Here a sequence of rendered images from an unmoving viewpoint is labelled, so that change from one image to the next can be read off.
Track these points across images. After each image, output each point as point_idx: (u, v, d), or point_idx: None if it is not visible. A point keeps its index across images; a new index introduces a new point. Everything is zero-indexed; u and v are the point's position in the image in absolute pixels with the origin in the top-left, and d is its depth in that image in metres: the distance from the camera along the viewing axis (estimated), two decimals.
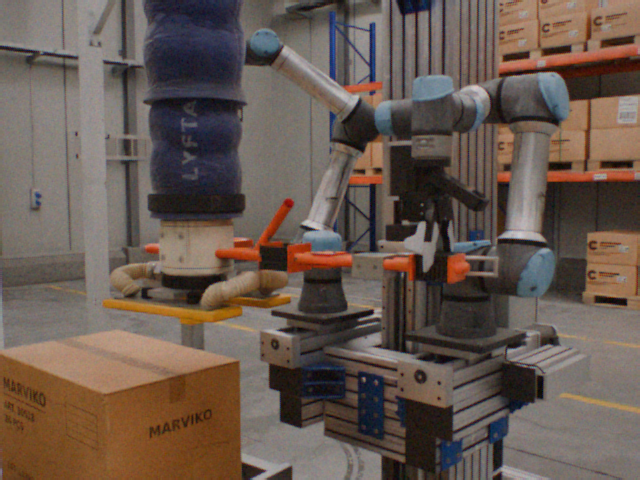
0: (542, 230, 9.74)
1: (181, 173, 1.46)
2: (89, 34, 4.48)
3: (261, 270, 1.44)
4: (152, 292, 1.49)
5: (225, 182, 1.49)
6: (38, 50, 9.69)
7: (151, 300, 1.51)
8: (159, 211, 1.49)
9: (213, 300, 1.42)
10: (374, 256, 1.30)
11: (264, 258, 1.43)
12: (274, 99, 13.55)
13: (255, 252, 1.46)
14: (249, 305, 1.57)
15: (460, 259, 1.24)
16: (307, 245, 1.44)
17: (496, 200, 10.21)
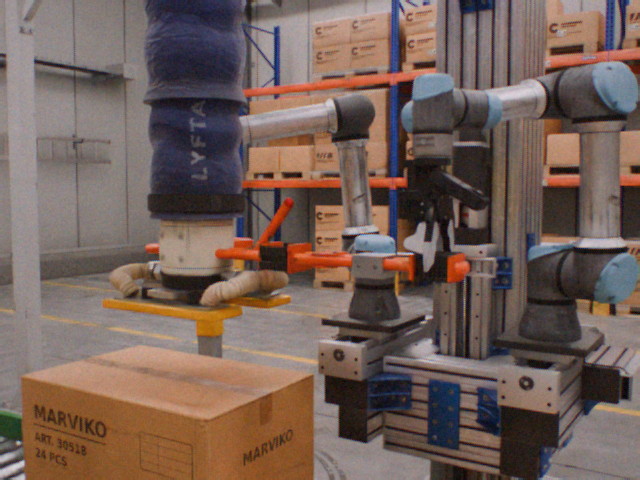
0: None
1: (190, 173, 1.46)
2: (19, 20, 4.06)
3: (261, 270, 1.44)
4: (152, 292, 1.49)
5: (231, 182, 1.51)
6: None
7: (151, 300, 1.51)
8: (159, 211, 1.49)
9: (213, 300, 1.42)
10: (374, 256, 1.30)
11: (264, 258, 1.43)
12: None
13: (255, 252, 1.46)
14: (249, 305, 1.57)
15: (460, 259, 1.24)
16: (307, 245, 1.44)
17: (401, 204, 10.49)
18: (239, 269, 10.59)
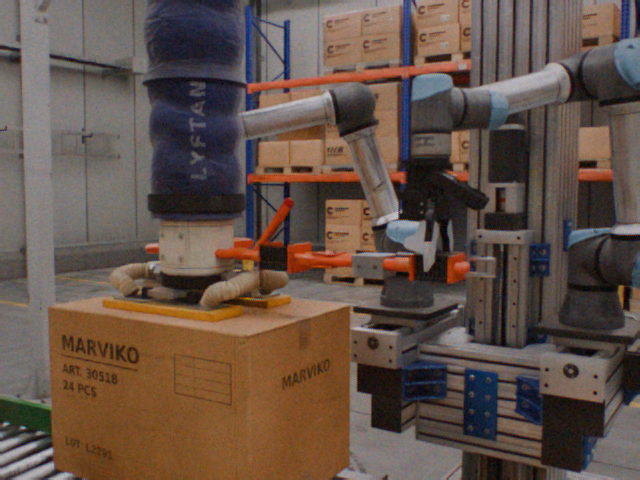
0: (457, 229, 10.05)
1: (190, 173, 1.46)
2: (34, 9, 4.03)
3: (261, 270, 1.44)
4: (152, 292, 1.49)
5: (231, 182, 1.51)
6: None
7: (151, 300, 1.51)
8: (159, 211, 1.49)
9: (213, 300, 1.42)
10: (374, 256, 1.30)
11: (264, 258, 1.43)
12: None
13: (255, 252, 1.46)
14: (249, 305, 1.57)
15: (460, 259, 1.24)
16: (307, 245, 1.44)
17: None
18: (249, 264, 10.56)
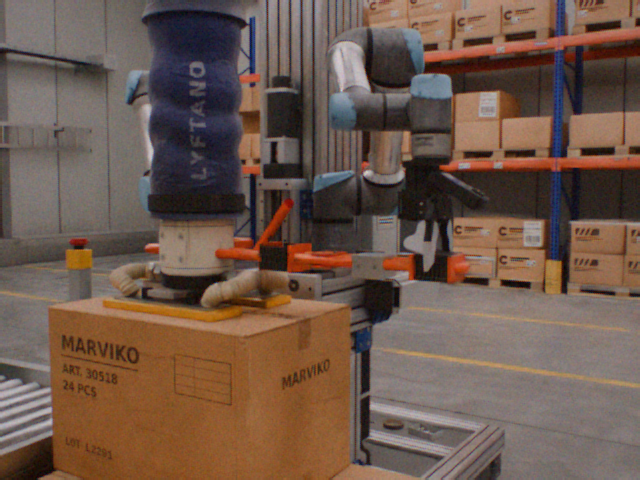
0: None
1: (190, 173, 1.46)
2: None
3: (261, 270, 1.44)
4: (152, 292, 1.49)
5: (231, 182, 1.51)
6: None
7: (151, 300, 1.51)
8: (159, 211, 1.49)
9: (213, 300, 1.42)
10: (374, 256, 1.30)
11: (264, 258, 1.43)
12: None
13: (255, 252, 1.46)
14: (249, 305, 1.57)
15: (460, 259, 1.24)
16: (307, 245, 1.44)
17: None
18: None
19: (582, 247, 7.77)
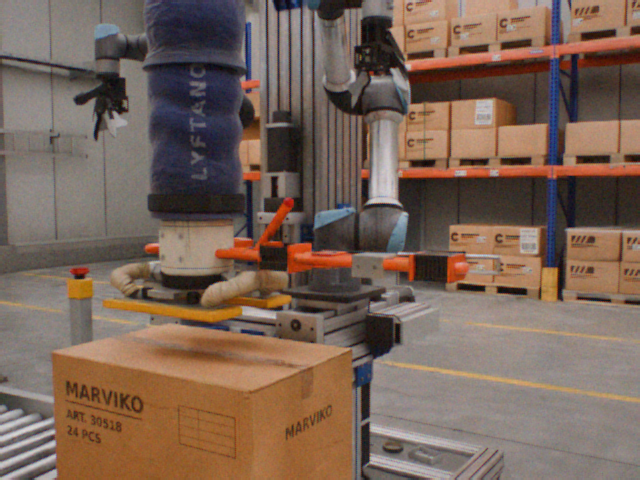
0: (410, 225, 10.39)
1: (190, 173, 1.46)
2: None
3: (261, 270, 1.44)
4: (152, 292, 1.49)
5: (231, 182, 1.51)
6: None
7: (151, 300, 1.51)
8: (159, 211, 1.49)
9: (213, 300, 1.42)
10: (374, 256, 1.30)
11: (264, 258, 1.43)
12: None
13: (255, 252, 1.46)
14: (249, 305, 1.57)
15: (460, 259, 1.24)
16: (307, 245, 1.44)
17: None
18: None
19: (578, 254, 7.81)
